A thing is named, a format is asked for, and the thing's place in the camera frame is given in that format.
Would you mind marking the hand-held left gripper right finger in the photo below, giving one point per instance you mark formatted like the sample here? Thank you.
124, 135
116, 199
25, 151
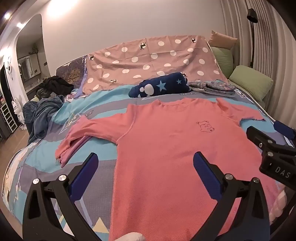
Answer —
206, 176

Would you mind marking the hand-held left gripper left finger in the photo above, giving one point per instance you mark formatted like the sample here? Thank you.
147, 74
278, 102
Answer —
86, 176

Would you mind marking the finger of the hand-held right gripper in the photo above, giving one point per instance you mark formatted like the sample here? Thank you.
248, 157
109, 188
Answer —
256, 136
281, 128

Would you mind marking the pink long-sleeve shirt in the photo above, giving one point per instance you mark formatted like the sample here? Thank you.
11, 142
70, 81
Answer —
161, 143

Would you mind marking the person's left forearm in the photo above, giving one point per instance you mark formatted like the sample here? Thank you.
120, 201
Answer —
131, 237

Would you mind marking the dark clothes pile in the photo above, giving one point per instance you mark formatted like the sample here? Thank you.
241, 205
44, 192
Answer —
56, 84

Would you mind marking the green pillow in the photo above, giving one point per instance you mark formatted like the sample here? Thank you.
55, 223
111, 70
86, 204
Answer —
222, 60
252, 81

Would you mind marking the folded grey garment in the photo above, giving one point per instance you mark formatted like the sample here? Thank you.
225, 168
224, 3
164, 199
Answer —
217, 93

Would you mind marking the folded floral garment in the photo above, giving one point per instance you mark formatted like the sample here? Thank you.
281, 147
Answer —
212, 85

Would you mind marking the blue patterned bed sheet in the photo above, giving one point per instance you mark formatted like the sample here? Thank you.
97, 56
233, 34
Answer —
99, 104

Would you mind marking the blue-grey fleece blanket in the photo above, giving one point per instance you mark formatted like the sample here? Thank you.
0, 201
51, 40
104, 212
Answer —
39, 113

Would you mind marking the white figure toy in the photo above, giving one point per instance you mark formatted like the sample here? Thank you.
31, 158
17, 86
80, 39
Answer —
18, 109

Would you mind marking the white shelf rack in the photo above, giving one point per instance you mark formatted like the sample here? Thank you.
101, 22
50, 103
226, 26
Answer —
8, 117

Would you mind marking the navy star print blanket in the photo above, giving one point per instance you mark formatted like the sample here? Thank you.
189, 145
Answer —
161, 86

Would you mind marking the beige pillow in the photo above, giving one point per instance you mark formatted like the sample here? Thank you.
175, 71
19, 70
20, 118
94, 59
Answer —
223, 39

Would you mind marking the dark tree print quilt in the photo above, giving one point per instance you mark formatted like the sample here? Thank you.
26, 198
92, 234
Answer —
71, 71

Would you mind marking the black floor lamp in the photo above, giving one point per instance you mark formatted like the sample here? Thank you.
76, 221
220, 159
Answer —
252, 16

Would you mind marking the pink polka dot blanket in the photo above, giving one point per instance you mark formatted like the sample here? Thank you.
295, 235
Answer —
150, 62

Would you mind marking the potted plant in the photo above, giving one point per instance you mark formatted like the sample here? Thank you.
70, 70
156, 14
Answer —
35, 49

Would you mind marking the wall mirror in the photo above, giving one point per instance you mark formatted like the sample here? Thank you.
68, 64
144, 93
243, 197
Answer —
25, 68

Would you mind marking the white wall ornament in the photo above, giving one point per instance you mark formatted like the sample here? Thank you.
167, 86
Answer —
9, 68

